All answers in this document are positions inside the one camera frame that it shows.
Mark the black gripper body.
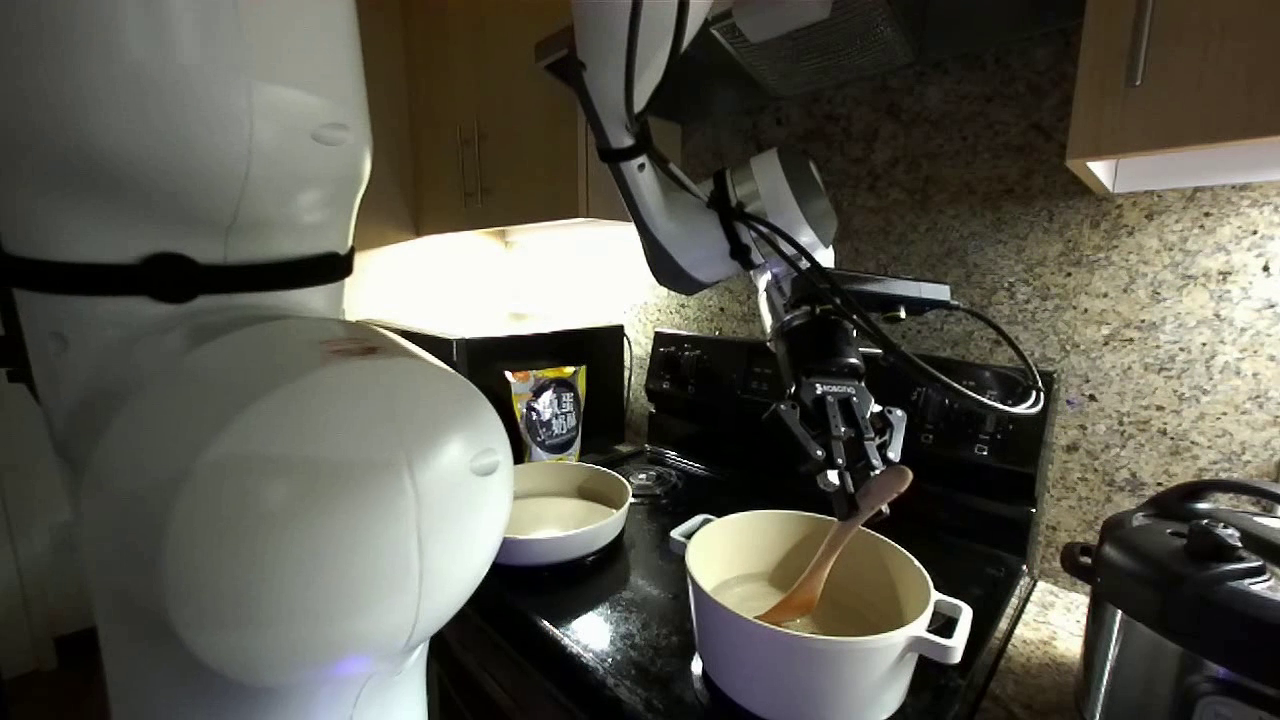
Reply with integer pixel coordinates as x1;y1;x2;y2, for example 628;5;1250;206
767;313;906;477

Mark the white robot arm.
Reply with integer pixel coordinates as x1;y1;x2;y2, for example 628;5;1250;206
0;0;511;720

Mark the white round pan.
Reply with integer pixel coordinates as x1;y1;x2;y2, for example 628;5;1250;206
498;459;632;569

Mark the wooden upper cabinet right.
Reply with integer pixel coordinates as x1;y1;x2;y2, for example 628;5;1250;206
1064;0;1280;195

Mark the black pressure cooker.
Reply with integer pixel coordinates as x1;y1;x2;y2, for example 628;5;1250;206
1058;478;1280;720

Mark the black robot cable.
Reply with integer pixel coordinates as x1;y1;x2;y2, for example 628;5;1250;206
582;0;1053;421

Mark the wooden spoon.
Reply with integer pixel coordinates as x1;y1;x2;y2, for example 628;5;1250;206
762;465;913;626

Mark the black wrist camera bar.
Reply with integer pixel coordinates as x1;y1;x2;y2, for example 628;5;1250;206
800;273;954;317

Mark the yellow snack bag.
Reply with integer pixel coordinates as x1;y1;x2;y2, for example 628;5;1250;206
505;365;589;459

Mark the wooden cabinet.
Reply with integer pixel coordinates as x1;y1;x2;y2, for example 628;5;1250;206
1064;0;1280;195
356;0;628;249

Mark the white pot with handles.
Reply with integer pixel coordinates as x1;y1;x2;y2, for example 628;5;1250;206
683;509;972;720

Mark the black electric stove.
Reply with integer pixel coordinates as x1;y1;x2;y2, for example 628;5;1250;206
433;331;1049;720

